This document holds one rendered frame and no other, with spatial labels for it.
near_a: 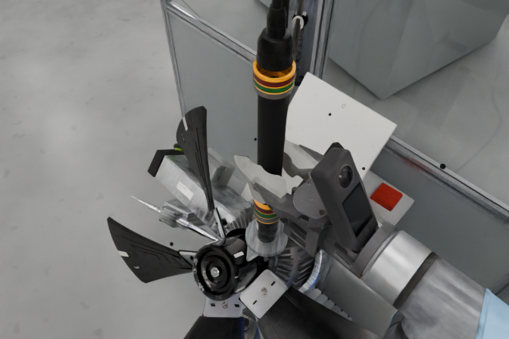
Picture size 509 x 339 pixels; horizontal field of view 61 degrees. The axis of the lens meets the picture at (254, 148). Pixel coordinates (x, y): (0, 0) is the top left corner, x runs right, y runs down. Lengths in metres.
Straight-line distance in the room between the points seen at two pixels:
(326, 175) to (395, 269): 0.13
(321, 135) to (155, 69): 2.34
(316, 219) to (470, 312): 0.18
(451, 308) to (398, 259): 0.07
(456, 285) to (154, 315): 1.86
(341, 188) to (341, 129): 0.62
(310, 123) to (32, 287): 1.78
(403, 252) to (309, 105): 0.66
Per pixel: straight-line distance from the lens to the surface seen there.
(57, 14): 4.11
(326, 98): 1.08
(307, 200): 0.52
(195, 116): 0.95
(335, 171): 0.45
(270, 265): 0.99
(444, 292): 0.50
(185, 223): 1.14
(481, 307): 0.50
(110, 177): 2.69
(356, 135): 1.05
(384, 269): 0.50
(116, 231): 1.15
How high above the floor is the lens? 2.08
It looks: 51 degrees down
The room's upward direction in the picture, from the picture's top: straight up
